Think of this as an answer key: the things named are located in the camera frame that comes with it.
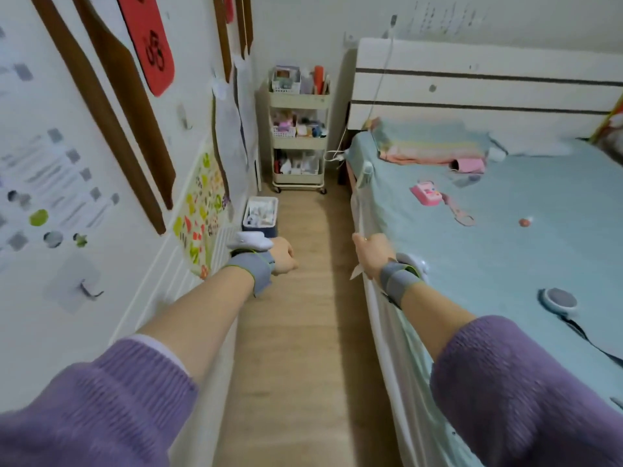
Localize person's right hand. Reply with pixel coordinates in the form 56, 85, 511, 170
351, 232, 398, 282

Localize person's left hand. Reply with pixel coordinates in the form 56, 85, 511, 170
269, 236, 299, 276

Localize white mesh bed rail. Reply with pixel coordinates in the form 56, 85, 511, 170
348, 161, 439, 467

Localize person's left forearm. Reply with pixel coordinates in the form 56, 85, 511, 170
136, 265, 256, 385

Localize person's right forearm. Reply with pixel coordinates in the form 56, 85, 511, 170
400, 283, 478, 361

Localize white tracker with grey wristband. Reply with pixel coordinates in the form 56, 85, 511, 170
225, 231, 276, 297
379, 253, 430, 309

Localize blue storage bin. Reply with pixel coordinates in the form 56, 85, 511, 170
242, 196, 279, 239

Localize pink toy phone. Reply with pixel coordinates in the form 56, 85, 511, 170
409, 181, 444, 207

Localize colourful fruit poster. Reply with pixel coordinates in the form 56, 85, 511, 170
172, 150, 229, 281

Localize folded pastel blanket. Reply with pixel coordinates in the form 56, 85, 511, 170
366, 117, 492, 166

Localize cream rolling storage cart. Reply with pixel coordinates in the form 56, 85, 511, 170
267, 64, 333, 195

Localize pink rolled cloth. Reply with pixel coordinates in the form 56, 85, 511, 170
450, 158, 487, 174

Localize light blue bed sheet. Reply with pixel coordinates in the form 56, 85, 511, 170
345, 128, 623, 467

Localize white striped headboard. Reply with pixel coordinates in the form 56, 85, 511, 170
347, 37, 623, 141

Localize round white grey device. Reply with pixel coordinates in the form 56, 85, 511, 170
538, 287, 581, 317

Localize purple knit sweater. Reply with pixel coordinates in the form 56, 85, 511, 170
0, 315, 623, 467

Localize pink strap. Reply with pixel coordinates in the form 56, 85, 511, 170
441, 193, 476, 227

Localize white paper wall sheet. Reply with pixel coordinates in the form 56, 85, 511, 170
212, 78, 249, 210

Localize white charging cable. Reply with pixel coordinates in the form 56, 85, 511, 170
323, 14, 399, 163

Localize wall hook on clear pad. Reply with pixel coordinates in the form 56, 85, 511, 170
45, 255, 105, 316

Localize brown wooden wall strip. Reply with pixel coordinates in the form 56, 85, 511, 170
28, 0, 167, 236
69, 0, 177, 211

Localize printed wall chart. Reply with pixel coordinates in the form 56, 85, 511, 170
0, 24, 121, 268

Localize red wall hanging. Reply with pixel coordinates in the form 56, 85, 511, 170
116, 0, 176, 98

